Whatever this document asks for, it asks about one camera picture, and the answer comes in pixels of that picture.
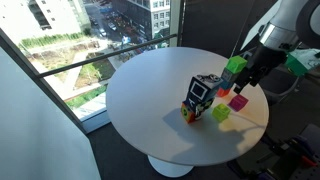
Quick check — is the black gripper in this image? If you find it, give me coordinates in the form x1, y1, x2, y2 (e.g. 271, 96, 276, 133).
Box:
234, 45, 286, 94

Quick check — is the yellow-green block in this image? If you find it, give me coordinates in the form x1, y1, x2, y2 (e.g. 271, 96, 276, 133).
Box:
212, 104, 231, 122

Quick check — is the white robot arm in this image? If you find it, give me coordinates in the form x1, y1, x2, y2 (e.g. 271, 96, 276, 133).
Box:
234, 0, 320, 94

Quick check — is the teal blue block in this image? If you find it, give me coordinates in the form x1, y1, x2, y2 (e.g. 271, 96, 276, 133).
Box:
220, 80, 234, 90

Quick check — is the grey block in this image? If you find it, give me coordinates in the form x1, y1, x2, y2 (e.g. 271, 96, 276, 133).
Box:
221, 68, 238, 82

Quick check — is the pink magenta block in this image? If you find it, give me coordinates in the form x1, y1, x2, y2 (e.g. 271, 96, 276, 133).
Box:
228, 94, 248, 112

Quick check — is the green top block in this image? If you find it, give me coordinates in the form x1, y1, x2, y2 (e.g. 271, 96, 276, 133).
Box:
226, 56, 247, 74

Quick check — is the orange red block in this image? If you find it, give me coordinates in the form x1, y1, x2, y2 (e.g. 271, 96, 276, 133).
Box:
216, 88, 230, 97

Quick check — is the black white patterned cube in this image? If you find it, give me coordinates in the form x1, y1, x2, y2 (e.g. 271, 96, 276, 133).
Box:
186, 74, 223, 107

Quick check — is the grey office chair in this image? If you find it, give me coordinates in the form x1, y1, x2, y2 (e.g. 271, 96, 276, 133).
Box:
259, 66, 320, 106

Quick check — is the colourful patterned lower cube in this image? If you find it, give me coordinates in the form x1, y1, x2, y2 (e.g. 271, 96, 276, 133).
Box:
180, 98, 214, 124

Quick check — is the white round table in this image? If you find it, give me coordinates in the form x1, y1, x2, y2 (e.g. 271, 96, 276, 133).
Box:
106, 47, 269, 166

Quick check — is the black equipment with clamps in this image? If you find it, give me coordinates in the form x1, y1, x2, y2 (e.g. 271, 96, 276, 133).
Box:
227, 124, 320, 180

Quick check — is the dark window handrail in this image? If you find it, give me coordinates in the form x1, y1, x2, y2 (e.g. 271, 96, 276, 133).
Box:
35, 34, 177, 79

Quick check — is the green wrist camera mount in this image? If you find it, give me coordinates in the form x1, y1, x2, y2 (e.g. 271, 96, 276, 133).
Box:
285, 49, 320, 76

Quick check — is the white table pedestal base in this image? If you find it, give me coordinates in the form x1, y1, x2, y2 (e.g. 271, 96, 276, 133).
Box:
148, 156, 193, 178

